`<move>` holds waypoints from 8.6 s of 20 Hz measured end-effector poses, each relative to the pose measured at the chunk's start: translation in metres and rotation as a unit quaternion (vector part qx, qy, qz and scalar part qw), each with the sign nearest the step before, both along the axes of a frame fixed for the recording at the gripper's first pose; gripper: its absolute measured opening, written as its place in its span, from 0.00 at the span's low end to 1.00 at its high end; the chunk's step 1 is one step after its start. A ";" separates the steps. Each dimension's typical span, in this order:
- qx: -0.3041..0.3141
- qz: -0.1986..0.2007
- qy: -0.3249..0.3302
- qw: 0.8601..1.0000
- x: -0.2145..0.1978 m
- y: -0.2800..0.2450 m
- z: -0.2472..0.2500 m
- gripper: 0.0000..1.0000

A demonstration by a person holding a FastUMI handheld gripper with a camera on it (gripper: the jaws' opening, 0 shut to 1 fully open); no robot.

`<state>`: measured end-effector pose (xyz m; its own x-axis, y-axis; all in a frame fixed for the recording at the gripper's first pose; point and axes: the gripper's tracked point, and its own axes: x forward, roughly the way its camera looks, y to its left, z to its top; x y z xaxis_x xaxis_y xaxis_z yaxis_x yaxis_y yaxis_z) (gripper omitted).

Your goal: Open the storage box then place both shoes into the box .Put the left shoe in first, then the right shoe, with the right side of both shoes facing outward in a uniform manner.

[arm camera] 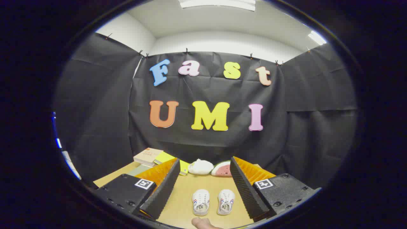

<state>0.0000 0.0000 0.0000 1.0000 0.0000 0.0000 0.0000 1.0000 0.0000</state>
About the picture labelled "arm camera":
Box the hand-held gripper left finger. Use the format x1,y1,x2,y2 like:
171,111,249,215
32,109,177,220
92,158,181,221

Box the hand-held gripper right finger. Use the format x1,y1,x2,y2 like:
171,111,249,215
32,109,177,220
230,156,321,222

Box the white shoe striped sides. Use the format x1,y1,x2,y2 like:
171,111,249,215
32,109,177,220
192,189,210,217
217,189,235,216

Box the grey-green fabric storage box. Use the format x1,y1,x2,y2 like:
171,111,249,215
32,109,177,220
127,165,153,177

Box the watermelon slice plush toy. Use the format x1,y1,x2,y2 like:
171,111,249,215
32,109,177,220
211,161,232,177

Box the yellow cover book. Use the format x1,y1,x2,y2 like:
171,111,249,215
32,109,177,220
154,151,190,176

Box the white plush toy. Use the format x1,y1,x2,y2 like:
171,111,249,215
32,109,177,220
188,159,214,175

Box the black backdrop cloth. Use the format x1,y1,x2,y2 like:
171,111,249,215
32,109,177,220
52,32,358,191

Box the ceiling light panel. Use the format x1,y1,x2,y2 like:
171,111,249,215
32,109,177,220
308,31,327,45
178,0,257,12

